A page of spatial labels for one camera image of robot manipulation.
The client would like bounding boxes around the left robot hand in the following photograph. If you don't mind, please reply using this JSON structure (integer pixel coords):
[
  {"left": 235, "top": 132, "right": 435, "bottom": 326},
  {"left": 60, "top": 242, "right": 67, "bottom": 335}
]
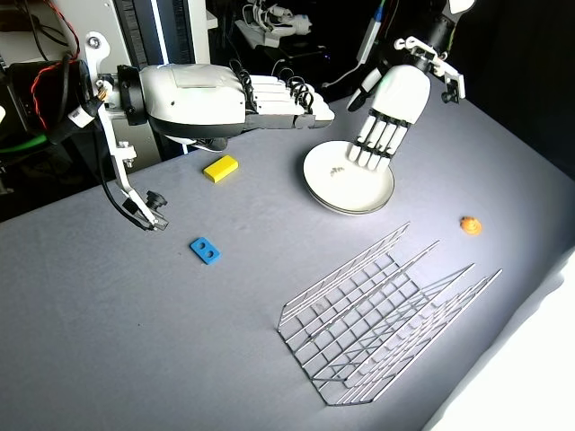
[{"left": 346, "top": 64, "right": 432, "bottom": 172}]

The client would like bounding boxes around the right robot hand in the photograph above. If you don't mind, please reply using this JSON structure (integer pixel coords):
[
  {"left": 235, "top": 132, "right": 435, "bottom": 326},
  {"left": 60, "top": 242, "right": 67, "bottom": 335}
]
[{"left": 138, "top": 60, "right": 336, "bottom": 152}]

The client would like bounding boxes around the white plate with dark rim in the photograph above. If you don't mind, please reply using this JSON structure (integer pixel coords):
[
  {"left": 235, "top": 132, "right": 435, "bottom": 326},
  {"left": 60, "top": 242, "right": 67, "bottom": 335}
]
[
  {"left": 303, "top": 140, "right": 395, "bottom": 212},
  {"left": 306, "top": 188, "right": 393, "bottom": 216}
]

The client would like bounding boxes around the robot torso column with light strip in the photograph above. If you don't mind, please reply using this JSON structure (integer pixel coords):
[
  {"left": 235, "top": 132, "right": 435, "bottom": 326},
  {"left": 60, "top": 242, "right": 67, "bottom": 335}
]
[{"left": 80, "top": 0, "right": 212, "bottom": 161}]

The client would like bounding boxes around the yellow rectangular block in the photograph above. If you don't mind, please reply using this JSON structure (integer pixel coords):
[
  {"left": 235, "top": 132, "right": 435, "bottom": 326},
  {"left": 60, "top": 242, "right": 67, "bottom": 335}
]
[{"left": 202, "top": 154, "right": 240, "bottom": 184}]

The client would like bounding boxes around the spare white robot hand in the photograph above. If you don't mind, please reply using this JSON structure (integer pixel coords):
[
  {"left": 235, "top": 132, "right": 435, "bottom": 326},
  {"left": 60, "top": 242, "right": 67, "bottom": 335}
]
[{"left": 234, "top": 1, "right": 314, "bottom": 48}]

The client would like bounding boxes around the blue block with two holes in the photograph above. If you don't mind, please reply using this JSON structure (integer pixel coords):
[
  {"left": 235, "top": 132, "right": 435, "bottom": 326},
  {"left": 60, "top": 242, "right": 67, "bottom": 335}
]
[{"left": 189, "top": 236, "right": 222, "bottom": 266}]

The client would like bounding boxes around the orange spiral toy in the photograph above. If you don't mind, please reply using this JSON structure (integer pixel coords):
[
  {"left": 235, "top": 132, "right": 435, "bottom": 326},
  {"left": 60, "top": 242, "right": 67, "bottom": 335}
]
[{"left": 459, "top": 215, "right": 483, "bottom": 237}]

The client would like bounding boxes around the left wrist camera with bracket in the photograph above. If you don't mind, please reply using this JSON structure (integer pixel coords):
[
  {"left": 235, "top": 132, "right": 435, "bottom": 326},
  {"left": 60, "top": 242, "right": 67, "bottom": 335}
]
[{"left": 394, "top": 37, "right": 466, "bottom": 105}]

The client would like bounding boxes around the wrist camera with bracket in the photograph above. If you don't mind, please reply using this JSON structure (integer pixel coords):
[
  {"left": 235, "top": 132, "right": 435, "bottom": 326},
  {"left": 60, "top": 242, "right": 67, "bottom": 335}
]
[
  {"left": 394, "top": 37, "right": 466, "bottom": 105},
  {"left": 84, "top": 31, "right": 171, "bottom": 233}
]

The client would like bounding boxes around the white adapter with blue cable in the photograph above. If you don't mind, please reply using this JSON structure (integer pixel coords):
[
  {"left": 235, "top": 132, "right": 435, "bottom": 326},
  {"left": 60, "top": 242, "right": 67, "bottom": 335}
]
[{"left": 357, "top": 0, "right": 388, "bottom": 65}]

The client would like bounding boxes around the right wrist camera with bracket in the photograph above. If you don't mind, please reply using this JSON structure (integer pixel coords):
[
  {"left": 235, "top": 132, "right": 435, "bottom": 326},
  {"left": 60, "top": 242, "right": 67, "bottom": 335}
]
[{"left": 84, "top": 31, "right": 171, "bottom": 233}]

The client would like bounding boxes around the silver wire plate rack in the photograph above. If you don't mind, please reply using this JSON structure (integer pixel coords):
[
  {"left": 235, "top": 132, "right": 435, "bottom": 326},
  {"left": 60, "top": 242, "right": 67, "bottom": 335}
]
[{"left": 277, "top": 222, "right": 504, "bottom": 408}]

